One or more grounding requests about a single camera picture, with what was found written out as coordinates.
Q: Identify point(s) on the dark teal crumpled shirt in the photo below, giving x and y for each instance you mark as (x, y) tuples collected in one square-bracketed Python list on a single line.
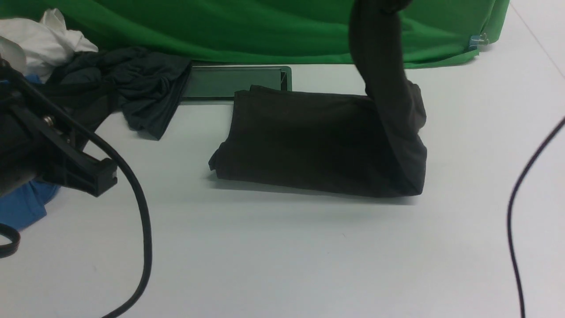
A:
[(150, 84)]

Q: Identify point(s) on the blue crumpled shirt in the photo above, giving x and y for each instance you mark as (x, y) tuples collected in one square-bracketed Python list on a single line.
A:
[(26, 205)]

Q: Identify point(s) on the green backdrop cloth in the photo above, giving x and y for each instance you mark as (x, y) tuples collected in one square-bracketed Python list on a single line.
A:
[(435, 33)]

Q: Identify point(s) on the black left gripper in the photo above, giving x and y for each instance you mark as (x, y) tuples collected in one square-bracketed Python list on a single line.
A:
[(38, 141)]

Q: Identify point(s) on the blue binder clip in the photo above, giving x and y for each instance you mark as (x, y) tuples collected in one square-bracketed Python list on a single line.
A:
[(478, 41)]

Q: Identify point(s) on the white crumpled cloth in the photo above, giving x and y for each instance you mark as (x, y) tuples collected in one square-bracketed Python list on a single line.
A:
[(40, 47)]

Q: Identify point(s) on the dark gray long-sleeved shirt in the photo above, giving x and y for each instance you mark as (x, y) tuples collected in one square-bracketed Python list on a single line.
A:
[(347, 144)]

